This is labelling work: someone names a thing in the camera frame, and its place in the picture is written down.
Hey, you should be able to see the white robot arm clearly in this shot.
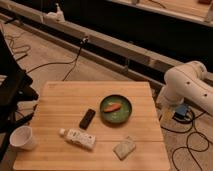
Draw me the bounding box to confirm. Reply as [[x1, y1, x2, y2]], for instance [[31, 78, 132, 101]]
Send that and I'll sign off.
[[157, 61, 213, 115]]

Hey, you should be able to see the blue robot base connector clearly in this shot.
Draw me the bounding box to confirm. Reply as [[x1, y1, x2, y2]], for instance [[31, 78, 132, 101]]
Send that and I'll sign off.
[[174, 104, 189, 119]]

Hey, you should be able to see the black eraser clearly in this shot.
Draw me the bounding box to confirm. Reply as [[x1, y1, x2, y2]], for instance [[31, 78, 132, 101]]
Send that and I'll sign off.
[[79, 109, 95, 130]]

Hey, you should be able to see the orange carrot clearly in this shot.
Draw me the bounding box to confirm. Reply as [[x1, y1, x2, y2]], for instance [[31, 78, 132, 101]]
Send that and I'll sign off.
[[103, 103, 121, 113]]

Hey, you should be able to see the green bowl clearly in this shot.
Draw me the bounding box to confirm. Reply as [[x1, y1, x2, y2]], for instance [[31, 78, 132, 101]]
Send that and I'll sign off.
[[99, 94, 132, 124]]

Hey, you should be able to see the white plastic bottle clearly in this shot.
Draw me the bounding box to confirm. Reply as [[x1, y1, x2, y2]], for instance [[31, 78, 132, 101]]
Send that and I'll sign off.
[[59, 128, 96, 150]]

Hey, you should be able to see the grey-green sponge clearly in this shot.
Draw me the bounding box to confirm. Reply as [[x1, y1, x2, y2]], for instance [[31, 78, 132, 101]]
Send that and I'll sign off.
[[113, 137, 136, 160]]

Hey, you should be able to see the black chair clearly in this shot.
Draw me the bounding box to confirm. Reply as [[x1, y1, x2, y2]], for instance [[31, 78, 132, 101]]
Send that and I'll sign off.
[[0, 31, 38, 162]]

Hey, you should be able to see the white paper cup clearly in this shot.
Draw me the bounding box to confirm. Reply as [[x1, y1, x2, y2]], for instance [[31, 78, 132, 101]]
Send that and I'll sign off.
[[9, 126, 37, 150]]

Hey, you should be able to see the black floor cable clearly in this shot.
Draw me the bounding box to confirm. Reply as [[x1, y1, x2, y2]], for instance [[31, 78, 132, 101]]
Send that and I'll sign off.
[[25, 37, 89, 82]]

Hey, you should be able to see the white object on rail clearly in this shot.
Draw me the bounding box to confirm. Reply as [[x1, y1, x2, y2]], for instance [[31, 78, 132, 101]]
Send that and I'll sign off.
[[46, 4, 65, 22]]

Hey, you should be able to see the black cable near robot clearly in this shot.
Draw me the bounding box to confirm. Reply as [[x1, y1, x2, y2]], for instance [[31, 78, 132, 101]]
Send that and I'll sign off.
[[160, 109, 213, 171]]

